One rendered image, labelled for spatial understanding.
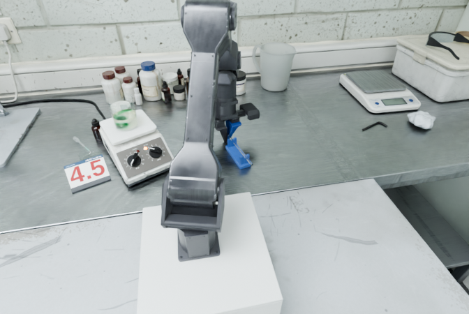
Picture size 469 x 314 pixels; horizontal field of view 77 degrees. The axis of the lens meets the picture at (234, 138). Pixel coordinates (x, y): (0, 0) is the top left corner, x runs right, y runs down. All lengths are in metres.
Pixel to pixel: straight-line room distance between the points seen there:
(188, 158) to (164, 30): 0.82
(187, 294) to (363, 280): 0.33
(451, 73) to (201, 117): 0.96
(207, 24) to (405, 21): 1.18
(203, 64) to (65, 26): 0.85
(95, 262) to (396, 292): 0.55
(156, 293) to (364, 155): 0.64
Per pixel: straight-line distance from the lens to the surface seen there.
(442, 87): 1.25
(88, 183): 0.81
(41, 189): 0.86
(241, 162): 0.76
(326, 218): 0.69
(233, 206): 0.54
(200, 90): 0.44
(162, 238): 0.52
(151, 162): 0.76
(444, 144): 1.05
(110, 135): 0.80
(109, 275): 0.63
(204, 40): 0.46
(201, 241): 0.45
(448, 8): 1.66
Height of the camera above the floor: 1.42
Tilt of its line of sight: 37 degrees down
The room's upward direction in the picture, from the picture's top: straight up
